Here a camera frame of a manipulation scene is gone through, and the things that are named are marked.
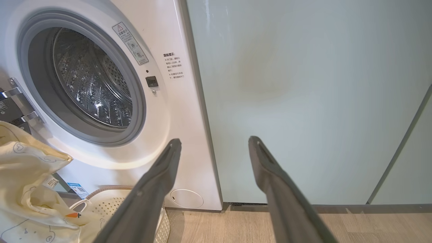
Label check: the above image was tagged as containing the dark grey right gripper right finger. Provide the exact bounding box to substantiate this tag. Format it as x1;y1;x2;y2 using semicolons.
249;136;338;243

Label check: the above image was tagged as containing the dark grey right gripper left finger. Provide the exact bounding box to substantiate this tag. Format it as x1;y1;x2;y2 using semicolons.
93;138;182;243

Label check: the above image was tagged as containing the pale yellow bear print garment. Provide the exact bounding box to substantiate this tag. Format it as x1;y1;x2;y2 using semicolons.
0;121;112;243

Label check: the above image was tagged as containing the black round glass washer door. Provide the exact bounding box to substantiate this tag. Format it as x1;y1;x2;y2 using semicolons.
0;88;32;135

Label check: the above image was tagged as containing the cream perforated laundry basket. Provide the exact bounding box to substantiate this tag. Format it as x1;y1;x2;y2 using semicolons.
69;186;171;243

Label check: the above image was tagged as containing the white washing machine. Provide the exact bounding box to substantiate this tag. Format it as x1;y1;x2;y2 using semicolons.
0;0;223;212

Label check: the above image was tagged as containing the grey rubber door gasket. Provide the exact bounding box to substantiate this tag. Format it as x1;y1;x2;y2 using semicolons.
17;10;146;147

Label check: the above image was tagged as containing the metal door hinge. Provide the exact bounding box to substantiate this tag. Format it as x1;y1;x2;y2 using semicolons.
0;77;46;126

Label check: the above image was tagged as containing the round white filter cover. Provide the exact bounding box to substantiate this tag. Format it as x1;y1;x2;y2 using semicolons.
170;189;204;209

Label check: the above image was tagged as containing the blue energy label sticker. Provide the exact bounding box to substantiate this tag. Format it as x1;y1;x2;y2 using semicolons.
66;183;89;199

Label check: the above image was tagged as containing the dark grey cabinet plinth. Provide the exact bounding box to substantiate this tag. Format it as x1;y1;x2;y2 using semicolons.
223;202;432;214

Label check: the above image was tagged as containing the steel washer drum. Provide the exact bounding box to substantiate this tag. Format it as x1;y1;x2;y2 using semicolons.
52;28;133;129

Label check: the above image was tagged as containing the white warning sticker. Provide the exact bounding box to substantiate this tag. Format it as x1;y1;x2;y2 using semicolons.
112;22;149;65

